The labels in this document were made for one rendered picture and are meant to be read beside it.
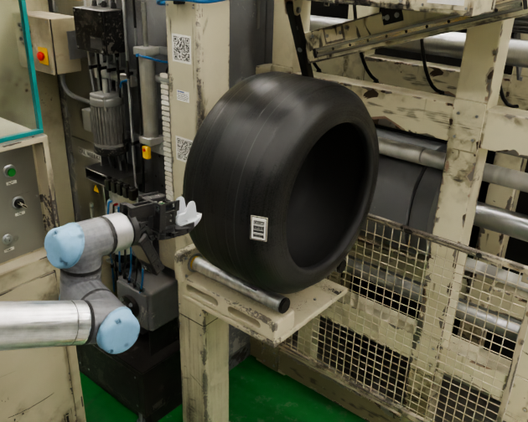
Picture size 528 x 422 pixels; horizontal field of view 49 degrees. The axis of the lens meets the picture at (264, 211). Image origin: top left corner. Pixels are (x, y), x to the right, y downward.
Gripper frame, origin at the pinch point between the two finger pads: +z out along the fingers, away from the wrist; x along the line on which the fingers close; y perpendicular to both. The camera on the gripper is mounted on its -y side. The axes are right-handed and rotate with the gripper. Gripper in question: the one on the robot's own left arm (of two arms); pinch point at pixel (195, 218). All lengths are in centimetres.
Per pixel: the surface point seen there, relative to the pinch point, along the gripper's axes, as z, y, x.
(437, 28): 63, 45, -21
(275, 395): 87, -112, 31
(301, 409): 88, -112, 17
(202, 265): 24.7, -26.9, 20.4
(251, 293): 24.4, -27.9, 1.2
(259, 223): 9.9, -0.2, -10.4
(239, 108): 17.8, 22.6, 5.5
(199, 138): 11.8, 14.4, 12.1
